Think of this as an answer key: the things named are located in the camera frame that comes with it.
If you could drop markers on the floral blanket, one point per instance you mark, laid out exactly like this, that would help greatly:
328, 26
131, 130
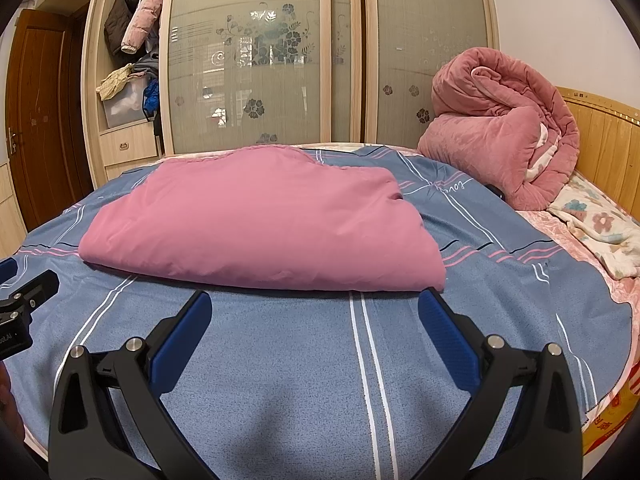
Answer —
595, 220

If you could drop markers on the rolled pink quilt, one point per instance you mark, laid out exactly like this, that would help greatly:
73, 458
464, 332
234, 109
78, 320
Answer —
490, 125

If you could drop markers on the frosted floral sliding door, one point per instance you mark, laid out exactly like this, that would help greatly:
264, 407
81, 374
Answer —
280, 95
425, 20

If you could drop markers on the translucent storage box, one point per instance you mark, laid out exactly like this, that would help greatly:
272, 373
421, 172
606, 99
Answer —
125, 107

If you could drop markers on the beige wardrobe drawer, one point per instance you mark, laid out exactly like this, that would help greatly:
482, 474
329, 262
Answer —
127, 145
125, 172

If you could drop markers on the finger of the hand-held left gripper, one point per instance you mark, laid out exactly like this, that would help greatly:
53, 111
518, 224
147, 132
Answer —
9, 271
35, 287

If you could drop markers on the beige wardrobe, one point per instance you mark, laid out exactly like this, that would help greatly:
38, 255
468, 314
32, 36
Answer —
92, 85

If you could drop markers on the dark brown jacket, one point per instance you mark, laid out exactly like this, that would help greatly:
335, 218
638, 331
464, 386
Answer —
117, 20

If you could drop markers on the peach fleece blanket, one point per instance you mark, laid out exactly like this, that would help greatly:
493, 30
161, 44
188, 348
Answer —
550, 230

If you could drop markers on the beige cabinet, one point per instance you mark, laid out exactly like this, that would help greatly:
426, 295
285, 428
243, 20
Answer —
10, 210

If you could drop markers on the blue striped bed sheet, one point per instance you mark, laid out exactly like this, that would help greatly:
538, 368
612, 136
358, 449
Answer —
300, 385

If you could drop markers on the person's left forearm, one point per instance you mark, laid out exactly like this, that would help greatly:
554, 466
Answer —
9, 400

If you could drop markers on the pink puffer jacket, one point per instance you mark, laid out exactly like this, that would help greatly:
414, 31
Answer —
142, 15

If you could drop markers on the wooden headboard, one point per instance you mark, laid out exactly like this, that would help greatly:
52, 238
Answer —
610, 145

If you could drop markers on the beige knit cloth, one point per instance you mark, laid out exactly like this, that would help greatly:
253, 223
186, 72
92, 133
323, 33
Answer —
115, 82

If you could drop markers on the pink and white jacket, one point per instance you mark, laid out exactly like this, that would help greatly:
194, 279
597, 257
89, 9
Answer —
260, 220

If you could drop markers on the blue cloth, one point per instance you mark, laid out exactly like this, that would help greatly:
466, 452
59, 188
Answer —
150, 100

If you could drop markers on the grey folded clothes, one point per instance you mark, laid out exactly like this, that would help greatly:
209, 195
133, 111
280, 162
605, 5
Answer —
147, 67

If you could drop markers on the brown wooden door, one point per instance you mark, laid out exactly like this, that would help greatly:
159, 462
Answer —
45, 110

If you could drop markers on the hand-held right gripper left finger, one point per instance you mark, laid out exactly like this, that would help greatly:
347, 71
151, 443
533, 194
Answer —
182, 340

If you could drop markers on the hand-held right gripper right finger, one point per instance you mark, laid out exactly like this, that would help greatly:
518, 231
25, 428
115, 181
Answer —
447, 340

